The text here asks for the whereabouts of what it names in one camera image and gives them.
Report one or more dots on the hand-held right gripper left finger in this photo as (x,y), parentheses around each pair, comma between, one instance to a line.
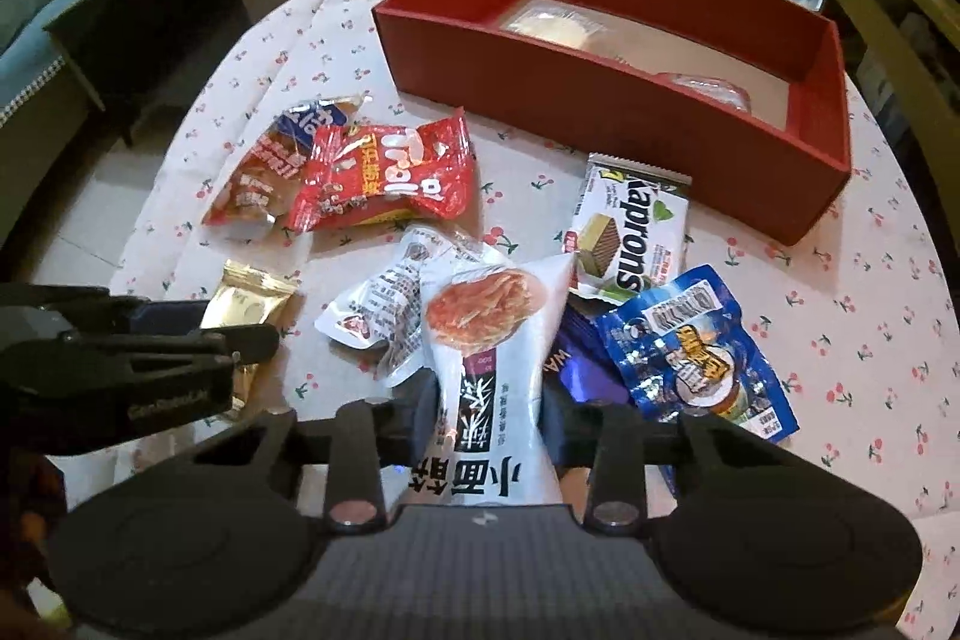
(401,428)

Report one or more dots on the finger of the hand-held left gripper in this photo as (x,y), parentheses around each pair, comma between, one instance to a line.
(247,344)
(176,316)

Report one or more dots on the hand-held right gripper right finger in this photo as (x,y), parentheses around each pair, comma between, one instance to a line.
(556,426)

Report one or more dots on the gold snack packet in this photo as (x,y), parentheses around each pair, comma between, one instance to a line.
(241,302)

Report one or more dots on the purple snack packet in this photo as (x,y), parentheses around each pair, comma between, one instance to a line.
(581,355)

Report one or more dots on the white noodle snack packet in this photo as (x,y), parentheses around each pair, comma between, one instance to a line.
(487,340)

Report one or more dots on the white silver snack packet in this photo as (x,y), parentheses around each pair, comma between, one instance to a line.
(390,306)

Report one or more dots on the blue snack packet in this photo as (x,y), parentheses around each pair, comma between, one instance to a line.
(690,355)

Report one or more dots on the brown blue-topped snack packet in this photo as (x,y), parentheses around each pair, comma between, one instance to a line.
(255,175)

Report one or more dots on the white green wafer packet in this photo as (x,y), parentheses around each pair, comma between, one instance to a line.
(637,220)

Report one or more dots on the red rectangular box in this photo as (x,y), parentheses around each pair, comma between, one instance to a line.
(600,108)

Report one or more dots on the cherry print tablecloth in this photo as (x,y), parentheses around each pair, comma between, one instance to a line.
(825,310)

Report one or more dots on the green sofa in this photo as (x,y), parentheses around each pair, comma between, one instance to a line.
(26,3)

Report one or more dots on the red clear snack packet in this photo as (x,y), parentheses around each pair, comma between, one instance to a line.
(709,91)

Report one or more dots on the pale clear snack packet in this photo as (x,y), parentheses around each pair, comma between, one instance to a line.
(551,27)

